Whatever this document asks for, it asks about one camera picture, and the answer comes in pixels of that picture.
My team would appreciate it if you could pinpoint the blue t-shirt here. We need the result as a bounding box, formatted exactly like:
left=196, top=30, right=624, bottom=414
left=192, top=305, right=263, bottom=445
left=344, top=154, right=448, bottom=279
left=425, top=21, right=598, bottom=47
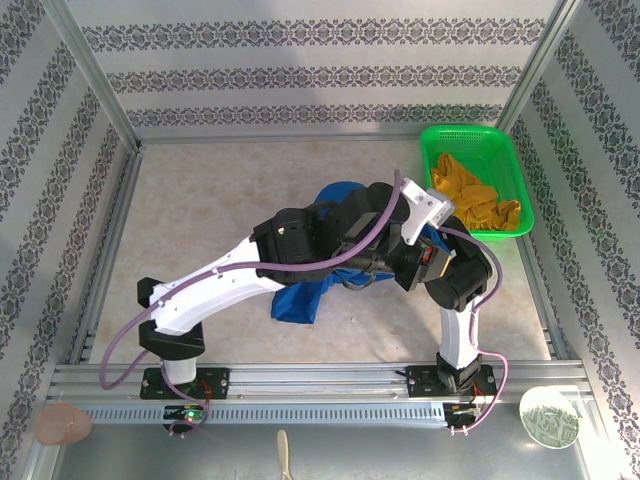
left=269, top=180, right=454, bottom=327

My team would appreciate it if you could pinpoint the yellow crumpled cloth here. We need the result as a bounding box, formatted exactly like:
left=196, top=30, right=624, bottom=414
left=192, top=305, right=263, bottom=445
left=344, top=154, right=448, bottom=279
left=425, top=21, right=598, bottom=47
left=430, top=152, right=524, bottom=234

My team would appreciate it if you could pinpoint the green plastic basket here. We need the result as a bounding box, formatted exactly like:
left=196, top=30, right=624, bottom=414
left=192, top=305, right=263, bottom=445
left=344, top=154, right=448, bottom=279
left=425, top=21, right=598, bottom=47
left=418, top=123, right=535, bottom=242

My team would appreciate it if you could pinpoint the small circuit board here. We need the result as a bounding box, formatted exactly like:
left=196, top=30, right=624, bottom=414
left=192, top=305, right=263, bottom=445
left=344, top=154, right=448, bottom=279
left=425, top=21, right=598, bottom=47
left=163, top=405, right=209, bottom=424
left=446, top=402, right=489, bottom=419

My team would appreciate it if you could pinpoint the green patterned white bowl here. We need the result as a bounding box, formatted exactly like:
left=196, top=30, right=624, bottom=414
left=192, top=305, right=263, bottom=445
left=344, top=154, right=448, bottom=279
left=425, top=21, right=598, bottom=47
left=518, top=387, right=581, bottom=448

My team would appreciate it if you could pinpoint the pink translucent cup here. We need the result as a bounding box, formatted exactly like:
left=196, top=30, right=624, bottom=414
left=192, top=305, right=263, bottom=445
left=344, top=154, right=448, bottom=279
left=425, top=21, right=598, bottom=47
left=33, top=403, right=94, bottom=446

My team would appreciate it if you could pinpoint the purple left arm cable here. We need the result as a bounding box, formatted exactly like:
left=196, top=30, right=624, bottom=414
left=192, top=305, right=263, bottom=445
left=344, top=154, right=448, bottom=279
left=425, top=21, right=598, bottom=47
left=98, top=169, right=404, bottom=437

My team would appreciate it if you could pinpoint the aluminium frame rail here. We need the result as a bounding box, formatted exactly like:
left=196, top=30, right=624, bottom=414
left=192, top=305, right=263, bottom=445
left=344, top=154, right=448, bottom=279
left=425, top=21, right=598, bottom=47
left=514, top=234, right=584, bottom=361
left=69, top=142, right=146, bottom=364
left=137, top=132, right=426, bottom=147

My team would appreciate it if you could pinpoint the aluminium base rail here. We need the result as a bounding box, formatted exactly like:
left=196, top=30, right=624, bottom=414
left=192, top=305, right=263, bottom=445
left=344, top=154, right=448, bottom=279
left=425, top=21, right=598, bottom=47
left=47, top=362, right=589, bottom=404

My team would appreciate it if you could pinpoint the slotted grey cable duct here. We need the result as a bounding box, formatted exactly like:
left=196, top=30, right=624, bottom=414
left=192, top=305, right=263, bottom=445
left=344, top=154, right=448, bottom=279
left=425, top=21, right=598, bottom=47
left=82, top=402, right=446, bottom=427

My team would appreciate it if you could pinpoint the wooden spatula handle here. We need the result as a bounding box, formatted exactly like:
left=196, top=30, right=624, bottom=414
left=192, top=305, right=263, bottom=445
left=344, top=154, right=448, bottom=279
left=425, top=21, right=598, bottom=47
left=276, top=428, right=293, bottom=480

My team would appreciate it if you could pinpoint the aluminium frame post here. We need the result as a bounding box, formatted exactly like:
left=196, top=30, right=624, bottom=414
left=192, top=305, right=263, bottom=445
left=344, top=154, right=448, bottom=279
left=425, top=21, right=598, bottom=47
left=42, top=0, right=141, bottom=151
left=494, top=0, right=584, bottom=134

